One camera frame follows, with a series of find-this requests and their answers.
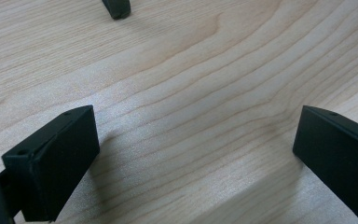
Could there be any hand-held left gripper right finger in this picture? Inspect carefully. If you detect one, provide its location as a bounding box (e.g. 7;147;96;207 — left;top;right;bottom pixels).
292;105;358;224

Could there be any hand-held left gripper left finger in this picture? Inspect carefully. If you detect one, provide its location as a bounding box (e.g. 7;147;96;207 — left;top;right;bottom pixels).
1;105;101;223

